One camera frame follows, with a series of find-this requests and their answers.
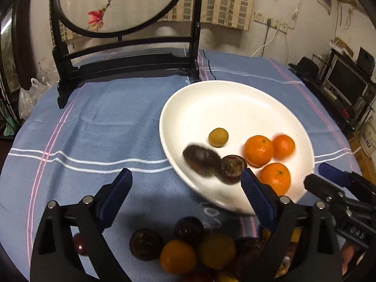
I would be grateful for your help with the orange mandarin green stem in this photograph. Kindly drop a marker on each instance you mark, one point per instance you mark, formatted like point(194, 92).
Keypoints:
point(274, 179)

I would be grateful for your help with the white wall outlet strip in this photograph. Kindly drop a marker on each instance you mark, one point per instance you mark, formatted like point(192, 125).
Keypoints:
point(270, 20)

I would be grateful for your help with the black monitor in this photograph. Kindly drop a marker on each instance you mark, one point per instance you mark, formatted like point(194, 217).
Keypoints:
point(346, 77)

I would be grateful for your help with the dark purple plum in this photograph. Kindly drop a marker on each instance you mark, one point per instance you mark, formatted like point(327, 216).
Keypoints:
point(249, 254)
point(189, 230)

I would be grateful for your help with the person's right hand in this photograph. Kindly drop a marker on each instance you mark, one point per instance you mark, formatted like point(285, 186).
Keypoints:
point(349, 257)

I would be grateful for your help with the clear plastic bag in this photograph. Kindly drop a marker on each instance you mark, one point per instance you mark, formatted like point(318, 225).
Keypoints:
point(29, 95)

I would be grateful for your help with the dark red plum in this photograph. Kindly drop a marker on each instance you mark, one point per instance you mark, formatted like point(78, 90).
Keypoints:
point(80, 244)

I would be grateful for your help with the yellow-green orange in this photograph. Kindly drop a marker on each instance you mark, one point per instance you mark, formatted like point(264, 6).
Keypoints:
point(216, 250)

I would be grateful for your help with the blue striped tablecloth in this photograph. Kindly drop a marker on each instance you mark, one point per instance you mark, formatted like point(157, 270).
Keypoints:
point(102, 135)

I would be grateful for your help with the small orange mandarin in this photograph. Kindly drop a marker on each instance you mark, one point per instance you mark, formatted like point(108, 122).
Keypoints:
point(284, 146)

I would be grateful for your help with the white round plate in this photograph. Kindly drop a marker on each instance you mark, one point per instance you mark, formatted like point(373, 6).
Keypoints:
point(229, 111)

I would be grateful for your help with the striped beige curtain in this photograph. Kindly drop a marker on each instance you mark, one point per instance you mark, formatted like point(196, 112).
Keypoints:
point(223, 0)

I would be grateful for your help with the black speaker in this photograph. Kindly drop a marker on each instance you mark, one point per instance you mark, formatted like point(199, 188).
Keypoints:
point(365, 60)

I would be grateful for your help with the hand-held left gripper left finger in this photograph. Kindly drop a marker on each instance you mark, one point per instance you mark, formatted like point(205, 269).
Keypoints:
point(116, 199)

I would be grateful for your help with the large orange mandarin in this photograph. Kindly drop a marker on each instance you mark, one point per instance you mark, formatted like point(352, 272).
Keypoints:
point(258, 150)

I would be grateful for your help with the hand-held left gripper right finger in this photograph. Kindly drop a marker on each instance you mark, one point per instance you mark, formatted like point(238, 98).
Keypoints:
point(255, 192)

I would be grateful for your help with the smooth round orange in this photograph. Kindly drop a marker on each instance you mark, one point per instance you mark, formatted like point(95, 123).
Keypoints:
point(177, 257)

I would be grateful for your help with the round embroidered screen black stand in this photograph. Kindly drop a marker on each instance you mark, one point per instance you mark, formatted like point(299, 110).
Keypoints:
point(117, 61)

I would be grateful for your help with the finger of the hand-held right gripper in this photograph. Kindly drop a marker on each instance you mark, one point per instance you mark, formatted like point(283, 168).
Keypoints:
point(320, 186)
point(333, 171)

